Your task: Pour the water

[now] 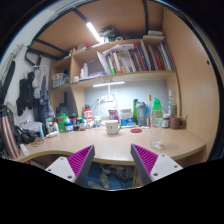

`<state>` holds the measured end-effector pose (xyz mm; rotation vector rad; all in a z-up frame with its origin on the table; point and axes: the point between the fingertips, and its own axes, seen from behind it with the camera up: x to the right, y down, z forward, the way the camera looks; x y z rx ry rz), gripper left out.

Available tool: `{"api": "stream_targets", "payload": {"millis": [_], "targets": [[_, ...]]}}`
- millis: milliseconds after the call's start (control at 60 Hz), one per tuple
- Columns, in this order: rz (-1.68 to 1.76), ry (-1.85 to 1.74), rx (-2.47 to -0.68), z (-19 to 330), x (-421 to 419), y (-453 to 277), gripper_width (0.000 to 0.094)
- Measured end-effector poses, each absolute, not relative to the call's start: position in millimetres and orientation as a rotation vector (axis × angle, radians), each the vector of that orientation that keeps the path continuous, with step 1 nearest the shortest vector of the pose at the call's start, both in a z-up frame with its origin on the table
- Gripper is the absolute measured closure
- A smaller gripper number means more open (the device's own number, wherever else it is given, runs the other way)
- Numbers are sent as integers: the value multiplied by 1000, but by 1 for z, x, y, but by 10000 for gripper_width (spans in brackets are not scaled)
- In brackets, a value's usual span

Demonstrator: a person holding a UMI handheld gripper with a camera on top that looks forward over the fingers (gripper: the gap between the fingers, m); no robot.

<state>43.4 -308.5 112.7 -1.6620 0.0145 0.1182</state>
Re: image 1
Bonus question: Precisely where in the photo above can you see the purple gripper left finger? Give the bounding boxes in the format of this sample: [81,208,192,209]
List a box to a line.
[46,145,95,186]

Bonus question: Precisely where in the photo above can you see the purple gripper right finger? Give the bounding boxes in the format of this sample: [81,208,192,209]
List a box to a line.
[131,144,182,185]

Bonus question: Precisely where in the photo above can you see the slippers under desk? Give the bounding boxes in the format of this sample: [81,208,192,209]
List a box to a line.
[84,163,134,190]

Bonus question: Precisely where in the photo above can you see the red round coaster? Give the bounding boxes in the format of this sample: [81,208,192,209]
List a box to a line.
[130,128,142,133]

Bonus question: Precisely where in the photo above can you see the brown ceramic mug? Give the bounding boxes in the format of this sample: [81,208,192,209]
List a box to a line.
[170,116,185,130]

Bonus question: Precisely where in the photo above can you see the small brown jar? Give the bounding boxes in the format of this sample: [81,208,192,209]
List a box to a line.
[162,114,170,128]

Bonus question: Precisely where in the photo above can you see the clear bottle with green cap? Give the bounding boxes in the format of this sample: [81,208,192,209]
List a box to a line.
[150,98,163,149]

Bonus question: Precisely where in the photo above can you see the cream ceramic mug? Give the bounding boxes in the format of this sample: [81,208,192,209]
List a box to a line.
[105,120,121,135]

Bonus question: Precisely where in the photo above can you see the grey shaker bottle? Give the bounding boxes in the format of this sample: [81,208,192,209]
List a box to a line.
[135,102,147,127]

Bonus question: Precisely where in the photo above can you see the blue and white box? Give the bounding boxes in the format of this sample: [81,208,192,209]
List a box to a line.
[120,109,133,126]

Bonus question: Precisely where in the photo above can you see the black headphones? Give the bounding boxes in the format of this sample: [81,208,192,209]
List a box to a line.
[15,126,36,144]

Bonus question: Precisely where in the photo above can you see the clear glass bottle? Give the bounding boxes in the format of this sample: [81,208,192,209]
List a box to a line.
[168,91,177,116]

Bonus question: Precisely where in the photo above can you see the pink snack packet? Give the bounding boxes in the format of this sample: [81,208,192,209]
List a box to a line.
[109,110,119,120]

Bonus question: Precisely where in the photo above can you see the green tall bottle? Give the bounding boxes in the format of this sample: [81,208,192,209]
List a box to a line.
[133,99,138,124]

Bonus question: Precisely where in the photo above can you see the white power strip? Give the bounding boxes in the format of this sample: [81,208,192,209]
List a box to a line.
[98,95,114,102]

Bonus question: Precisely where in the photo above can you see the pink hula hoop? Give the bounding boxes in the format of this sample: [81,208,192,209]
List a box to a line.
[1,106,20,159]

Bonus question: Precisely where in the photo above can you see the hanging dark clothes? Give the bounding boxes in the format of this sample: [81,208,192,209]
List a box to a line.
[16,70,49,123]

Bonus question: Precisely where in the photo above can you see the under-shelf strip light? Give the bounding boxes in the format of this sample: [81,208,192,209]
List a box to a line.
[92,81,125,88]

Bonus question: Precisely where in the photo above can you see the wooden shelf unit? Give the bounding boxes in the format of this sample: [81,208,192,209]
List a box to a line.
[50,39,181,114]

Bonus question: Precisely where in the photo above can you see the row of books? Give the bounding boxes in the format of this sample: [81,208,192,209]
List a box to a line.
[97,40,174,75]

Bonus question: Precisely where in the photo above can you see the ceiling strip light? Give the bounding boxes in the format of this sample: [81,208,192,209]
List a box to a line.
[86,22,101,43]

